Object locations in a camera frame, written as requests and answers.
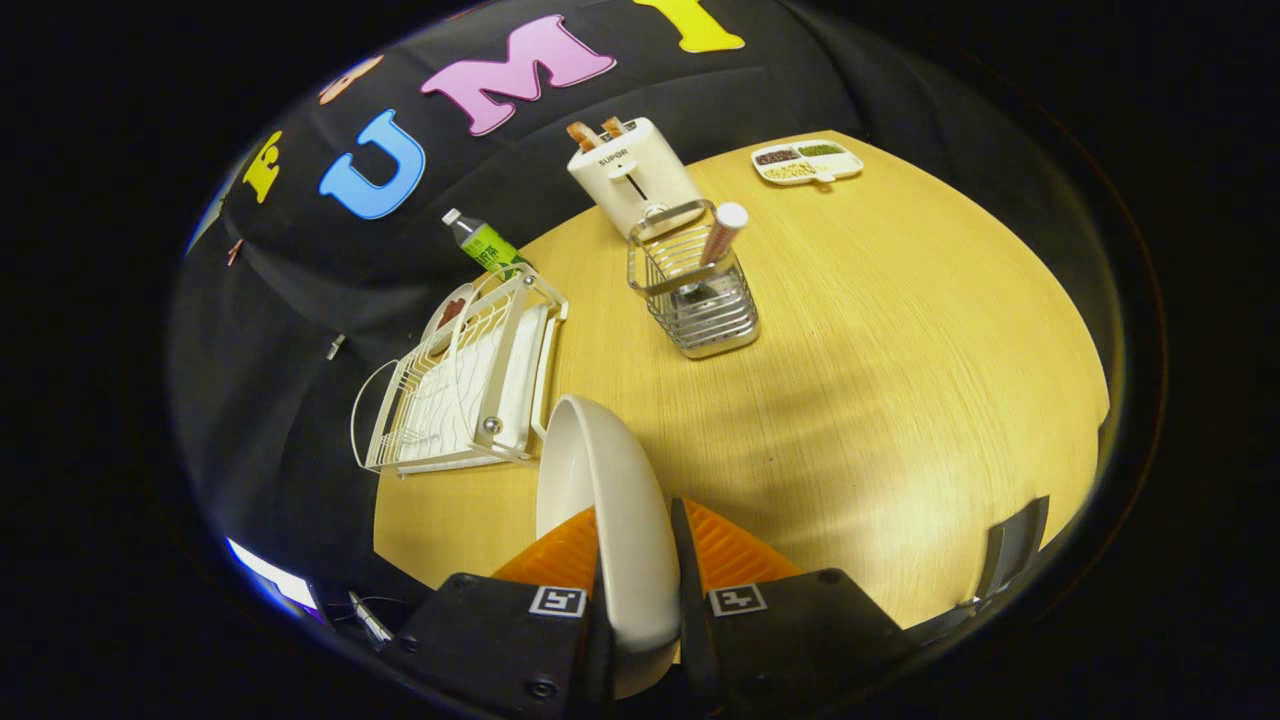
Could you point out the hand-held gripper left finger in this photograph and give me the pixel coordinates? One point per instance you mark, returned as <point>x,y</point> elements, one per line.
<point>500,640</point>

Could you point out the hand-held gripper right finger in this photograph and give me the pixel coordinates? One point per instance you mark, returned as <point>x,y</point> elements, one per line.
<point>695,640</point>

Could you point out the white plate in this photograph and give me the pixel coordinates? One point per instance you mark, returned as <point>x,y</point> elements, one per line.
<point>625,520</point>

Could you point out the small plate with sausages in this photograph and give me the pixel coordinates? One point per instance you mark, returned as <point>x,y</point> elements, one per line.
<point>440,325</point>

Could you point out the lit computer monitor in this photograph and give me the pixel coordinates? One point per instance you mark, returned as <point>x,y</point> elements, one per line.
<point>272,578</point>

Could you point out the dark upright panel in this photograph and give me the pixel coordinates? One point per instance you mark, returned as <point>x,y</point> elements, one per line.
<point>1012,545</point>

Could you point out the white clip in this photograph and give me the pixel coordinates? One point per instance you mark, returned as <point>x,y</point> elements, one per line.
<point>336,346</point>

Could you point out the green label drink bottle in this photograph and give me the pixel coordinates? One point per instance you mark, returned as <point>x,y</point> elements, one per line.
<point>485,243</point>

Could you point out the white toaster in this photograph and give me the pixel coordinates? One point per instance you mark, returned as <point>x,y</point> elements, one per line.
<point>640,175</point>

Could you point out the pink clip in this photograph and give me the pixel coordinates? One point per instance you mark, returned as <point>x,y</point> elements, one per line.
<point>233,251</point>

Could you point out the white divided tray with beans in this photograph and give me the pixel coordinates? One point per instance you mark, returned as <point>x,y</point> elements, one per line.
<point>806,162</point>

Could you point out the toasted bread slice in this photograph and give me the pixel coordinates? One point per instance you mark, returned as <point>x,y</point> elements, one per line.
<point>583,136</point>
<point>613,127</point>

